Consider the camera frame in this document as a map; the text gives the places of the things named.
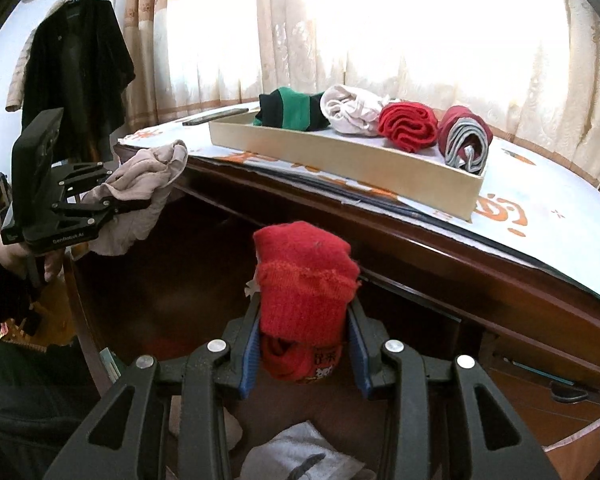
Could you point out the dark wooden drawer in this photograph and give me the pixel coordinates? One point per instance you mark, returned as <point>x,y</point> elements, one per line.
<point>180,285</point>

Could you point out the person's left hand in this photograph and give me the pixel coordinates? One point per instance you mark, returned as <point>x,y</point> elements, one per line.
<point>10,260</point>

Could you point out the black hanging coat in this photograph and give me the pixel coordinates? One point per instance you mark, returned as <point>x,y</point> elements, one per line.
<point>75,80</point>

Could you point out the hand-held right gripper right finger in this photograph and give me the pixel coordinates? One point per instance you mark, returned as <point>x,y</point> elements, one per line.
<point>358,355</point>

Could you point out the beige hanging coat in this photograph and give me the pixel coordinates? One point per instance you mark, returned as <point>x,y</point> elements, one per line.
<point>22,75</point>

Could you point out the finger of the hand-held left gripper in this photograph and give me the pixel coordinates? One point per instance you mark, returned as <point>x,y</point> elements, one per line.
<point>100,207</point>
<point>82,175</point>

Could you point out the beige underwear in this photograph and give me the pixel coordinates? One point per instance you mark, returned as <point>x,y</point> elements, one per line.
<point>140,195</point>

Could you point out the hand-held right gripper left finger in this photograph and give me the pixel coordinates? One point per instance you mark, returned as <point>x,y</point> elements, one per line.
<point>250,360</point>

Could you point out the red sock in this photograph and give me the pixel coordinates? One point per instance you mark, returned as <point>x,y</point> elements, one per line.
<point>407,127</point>
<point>305,280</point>

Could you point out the beige patterned curtain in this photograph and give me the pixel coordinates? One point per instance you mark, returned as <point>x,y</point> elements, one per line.
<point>380,25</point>

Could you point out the maroon grey trimmed underwear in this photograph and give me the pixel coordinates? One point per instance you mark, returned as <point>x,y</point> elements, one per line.
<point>467,140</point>

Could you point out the beige shallow tray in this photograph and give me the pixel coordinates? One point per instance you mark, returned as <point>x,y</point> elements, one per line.
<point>340,160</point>

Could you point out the pale pink cloth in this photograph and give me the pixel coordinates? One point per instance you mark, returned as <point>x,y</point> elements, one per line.
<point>300,455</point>

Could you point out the person's left forearm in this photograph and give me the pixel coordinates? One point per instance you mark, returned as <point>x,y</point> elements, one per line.
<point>0,300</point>

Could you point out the white orange printed tablecloth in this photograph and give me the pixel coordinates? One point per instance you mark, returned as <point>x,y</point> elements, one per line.
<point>530,210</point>

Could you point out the dark wooden desk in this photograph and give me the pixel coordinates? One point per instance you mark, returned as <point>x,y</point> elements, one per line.
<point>480,300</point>

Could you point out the white sock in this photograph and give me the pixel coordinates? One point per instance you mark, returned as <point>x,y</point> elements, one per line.
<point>352,110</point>

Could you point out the green black underwear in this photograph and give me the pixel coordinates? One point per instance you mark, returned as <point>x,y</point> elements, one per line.
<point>290,110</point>

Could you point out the dark remote on table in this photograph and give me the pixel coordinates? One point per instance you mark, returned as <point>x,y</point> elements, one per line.
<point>215,117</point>

